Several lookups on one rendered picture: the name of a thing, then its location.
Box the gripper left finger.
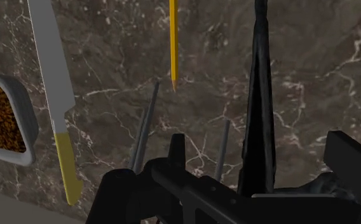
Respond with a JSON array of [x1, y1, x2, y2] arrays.
[[86, 133, 200, 224]]

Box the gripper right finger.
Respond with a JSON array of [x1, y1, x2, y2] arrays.
[[323, 130, 361, 224]]

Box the tall black tapered object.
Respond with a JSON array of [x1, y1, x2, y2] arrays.
[[237, 0, 278, 199]]

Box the yellow pencil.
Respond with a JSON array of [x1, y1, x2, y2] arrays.
[[168, 0, 180, 94]]

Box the grey tray with brown filling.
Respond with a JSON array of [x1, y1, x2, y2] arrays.
[[0, 73, 39, 167]]

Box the grey knife with yellow handle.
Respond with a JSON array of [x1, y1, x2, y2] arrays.
[[27, 0, 84, 206]]

